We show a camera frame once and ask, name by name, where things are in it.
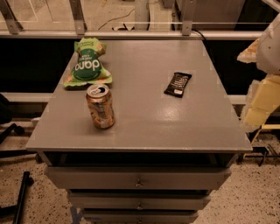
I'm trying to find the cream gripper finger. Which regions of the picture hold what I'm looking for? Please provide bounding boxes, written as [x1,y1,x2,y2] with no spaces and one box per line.
[237,38,259,63]
[241,74,280,132]

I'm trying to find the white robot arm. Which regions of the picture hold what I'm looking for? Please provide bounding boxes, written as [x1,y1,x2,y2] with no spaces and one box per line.
[237,14,280,133]

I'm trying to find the black rxbar chocolate wrapper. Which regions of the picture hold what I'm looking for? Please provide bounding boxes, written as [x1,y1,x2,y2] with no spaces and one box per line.
[164,72,192,98]

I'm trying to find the yellow metal stand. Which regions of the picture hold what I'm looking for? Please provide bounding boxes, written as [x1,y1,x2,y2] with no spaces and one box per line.
[239,123,280,168]

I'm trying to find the grey drawer cabinet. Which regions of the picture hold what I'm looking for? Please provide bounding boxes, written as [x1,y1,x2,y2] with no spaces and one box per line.
[25,39,254,224]

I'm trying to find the orange soda can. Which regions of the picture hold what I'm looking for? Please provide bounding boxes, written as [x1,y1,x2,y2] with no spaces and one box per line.
[86,84,115,129]

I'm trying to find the middle grey drawer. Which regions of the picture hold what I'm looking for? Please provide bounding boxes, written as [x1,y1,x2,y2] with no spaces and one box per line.
[68,192,211,210]

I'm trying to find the grey drawer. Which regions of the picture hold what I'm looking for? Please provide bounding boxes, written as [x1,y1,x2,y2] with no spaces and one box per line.
[68,192,211,210]
[82,209,198,224]
[45,167,231,190]

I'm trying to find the green snack bag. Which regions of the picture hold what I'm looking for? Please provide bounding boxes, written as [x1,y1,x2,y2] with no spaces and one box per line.
[63,38,113,89]

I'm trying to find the bottom grey drawer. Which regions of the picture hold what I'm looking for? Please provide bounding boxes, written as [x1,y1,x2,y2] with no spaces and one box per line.
[82,209,198,224]

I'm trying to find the top grey drawer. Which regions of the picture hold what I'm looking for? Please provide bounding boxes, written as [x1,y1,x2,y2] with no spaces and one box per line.
[45,167,231,190]

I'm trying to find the black office chair base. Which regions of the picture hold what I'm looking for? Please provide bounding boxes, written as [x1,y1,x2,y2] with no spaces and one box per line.
[0,93,44,224]

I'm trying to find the black cable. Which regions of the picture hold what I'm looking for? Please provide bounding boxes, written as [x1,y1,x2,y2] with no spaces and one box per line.
[191,28,217,65]

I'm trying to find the grey metal rail frame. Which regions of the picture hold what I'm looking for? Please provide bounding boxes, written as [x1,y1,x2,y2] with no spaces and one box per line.
[0,0,262,40]

